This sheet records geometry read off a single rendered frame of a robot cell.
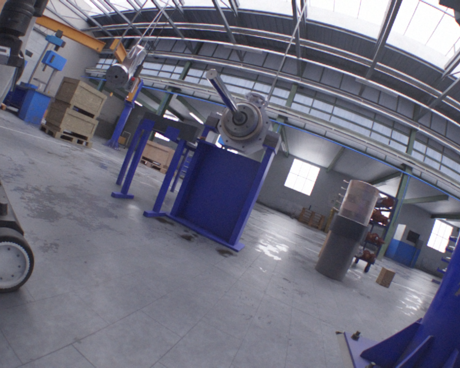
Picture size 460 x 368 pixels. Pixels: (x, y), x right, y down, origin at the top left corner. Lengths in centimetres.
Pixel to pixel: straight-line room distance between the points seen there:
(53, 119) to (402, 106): 1119
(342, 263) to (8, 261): 261
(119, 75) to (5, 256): 158
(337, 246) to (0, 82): 274
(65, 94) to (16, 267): 521
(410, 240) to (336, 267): 1125
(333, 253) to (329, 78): 816
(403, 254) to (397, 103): 756
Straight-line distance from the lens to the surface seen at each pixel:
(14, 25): 65
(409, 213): 1525
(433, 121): 1085
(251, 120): 208
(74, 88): 560
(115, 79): 201
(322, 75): 1000
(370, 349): 123
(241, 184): 226
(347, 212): 263
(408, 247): 1368
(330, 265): 264
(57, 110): 584
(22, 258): 79
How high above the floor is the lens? 55
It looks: 1 degrees down
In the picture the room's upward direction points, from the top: 22 degrees clockwise
